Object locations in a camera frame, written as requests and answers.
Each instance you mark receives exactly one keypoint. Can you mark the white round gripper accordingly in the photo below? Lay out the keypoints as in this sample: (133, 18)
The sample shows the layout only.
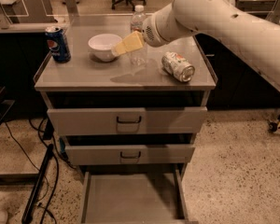
(154, 34)

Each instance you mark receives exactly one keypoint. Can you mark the clear plastic water bottle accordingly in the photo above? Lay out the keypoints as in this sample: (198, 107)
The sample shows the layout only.
(139, 56)

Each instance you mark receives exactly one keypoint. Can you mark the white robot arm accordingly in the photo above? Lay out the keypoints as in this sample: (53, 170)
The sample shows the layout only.
(255, 41)

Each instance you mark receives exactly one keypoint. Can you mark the grey metal drawer cabinet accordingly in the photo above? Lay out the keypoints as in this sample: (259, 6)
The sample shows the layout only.
(86, 82)

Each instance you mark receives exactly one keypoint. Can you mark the top grey drawer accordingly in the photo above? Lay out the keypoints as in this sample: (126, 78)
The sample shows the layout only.
(97, 121)

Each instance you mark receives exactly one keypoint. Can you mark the middle grey drawer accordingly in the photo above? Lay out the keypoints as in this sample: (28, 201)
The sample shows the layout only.
(131, 154)

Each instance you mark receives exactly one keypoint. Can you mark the bottom grey open drawer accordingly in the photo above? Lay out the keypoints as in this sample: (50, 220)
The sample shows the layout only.
(137, 198)

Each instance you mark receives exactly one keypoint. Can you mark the white ceramic bowl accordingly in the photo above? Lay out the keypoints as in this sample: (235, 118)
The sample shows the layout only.
(101, 46)

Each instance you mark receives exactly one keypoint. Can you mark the silver soda can lying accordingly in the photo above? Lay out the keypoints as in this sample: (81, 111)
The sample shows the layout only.
(177, 66)

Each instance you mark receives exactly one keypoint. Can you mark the blue pepsi can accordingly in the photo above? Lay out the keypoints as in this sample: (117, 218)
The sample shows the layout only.
(58, 45)

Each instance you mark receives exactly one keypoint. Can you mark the clear acrylic barrier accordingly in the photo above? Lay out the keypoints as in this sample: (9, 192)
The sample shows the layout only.
(33, 13)

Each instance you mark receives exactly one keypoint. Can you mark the black bar on floor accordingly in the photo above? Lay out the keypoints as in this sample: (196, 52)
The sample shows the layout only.
(28, 212)

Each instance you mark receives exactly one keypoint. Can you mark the white shoe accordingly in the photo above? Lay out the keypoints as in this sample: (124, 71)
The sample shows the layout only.
(3, 217)

